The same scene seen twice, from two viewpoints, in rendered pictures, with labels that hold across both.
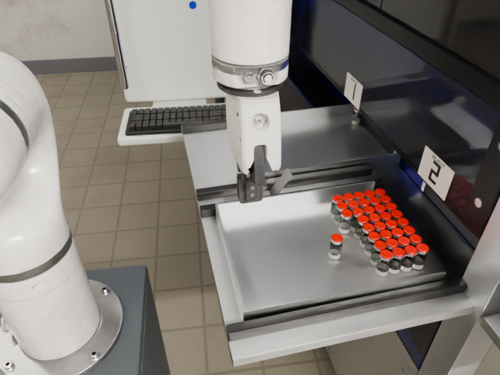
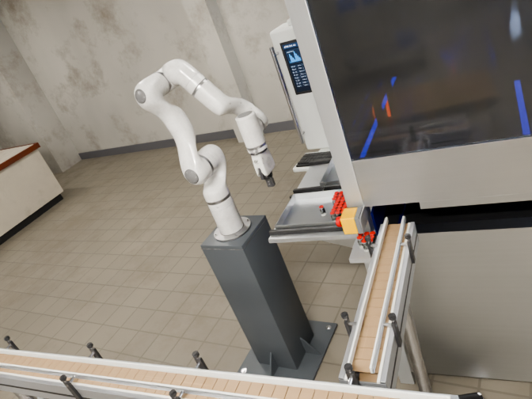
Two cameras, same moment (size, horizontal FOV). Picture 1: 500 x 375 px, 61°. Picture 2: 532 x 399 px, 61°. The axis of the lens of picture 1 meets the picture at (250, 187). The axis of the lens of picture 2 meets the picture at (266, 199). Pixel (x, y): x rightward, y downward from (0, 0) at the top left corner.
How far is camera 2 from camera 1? 1.55 m
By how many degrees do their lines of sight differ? 40
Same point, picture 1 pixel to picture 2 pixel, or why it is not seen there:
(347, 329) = (306, 236)
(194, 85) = not seen: hidden behind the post
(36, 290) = (218, 208)
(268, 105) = (256, 157)
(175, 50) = not seen: hidden behind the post
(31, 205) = (217, 184)
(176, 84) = not seen: hidden behind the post
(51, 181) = (222, 179)
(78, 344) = (233, 231)
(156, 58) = (317, 127)
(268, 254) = (302, 213)
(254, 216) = (308, 200)
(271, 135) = (260, 165)
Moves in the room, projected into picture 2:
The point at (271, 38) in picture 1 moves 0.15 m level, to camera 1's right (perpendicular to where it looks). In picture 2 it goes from (252, 142) to (282, 139)
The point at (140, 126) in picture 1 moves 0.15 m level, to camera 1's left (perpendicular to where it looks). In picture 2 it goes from (302, 162) to (282, 162)
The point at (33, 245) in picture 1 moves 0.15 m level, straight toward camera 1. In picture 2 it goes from (215, 195) to (212, 211)
